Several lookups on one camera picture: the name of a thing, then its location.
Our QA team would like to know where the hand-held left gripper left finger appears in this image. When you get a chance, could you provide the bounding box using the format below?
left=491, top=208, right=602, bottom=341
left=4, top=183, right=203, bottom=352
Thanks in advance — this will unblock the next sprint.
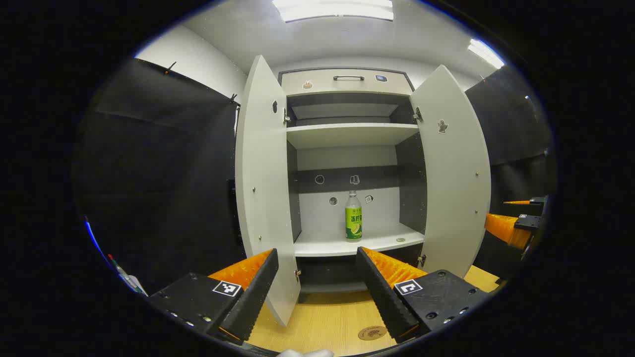
left=148, top=248, right=279, bottom=346

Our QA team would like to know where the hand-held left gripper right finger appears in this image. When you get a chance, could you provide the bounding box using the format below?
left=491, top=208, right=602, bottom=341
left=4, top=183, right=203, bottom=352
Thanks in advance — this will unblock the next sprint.
left=356, top=246, right=491, bottom=344

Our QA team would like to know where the round brown coaster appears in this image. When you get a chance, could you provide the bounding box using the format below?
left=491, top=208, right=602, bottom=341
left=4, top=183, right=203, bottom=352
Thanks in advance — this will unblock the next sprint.
left=358, top=325, right=388, bottom=341

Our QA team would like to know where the grey cabinet door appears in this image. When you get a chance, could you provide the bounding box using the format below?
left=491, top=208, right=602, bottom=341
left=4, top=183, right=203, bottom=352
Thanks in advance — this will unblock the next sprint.
left=409, top=64, right=492, bottom=279
left=235, top=55, right=301, bottom=328

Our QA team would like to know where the green label bottle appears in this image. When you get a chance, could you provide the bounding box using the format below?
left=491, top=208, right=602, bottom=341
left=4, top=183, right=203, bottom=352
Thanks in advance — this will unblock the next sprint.
left=345, top=191, right=363, bottom=242

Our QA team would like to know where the grey cabinet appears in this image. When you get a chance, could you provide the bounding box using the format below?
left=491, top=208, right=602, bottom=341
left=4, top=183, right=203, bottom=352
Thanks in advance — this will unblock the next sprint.
left=235, top=55, right=492, bottom=328

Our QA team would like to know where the grey cabinet drawer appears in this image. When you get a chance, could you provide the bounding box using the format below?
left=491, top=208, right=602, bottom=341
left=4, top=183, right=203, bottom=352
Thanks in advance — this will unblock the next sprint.
left=280, top=68, right=415, bottom=96

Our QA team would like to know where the black backdrop cloth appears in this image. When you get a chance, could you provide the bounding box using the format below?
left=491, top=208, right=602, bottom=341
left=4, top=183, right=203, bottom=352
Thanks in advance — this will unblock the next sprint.
left=465, top=64, right=554, bottom=281
left=72, top=58, right=242, bottom=296

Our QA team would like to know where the small ceiling light panel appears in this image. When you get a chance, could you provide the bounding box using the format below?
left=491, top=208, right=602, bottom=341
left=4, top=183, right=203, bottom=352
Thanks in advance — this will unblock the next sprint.
left=468, top=39, right=506, bottom=69

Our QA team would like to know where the large ceiling light panel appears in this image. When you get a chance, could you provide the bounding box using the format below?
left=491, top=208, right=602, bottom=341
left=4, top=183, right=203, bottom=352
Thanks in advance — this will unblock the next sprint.
left=272, top=0, right=394, bottom=23

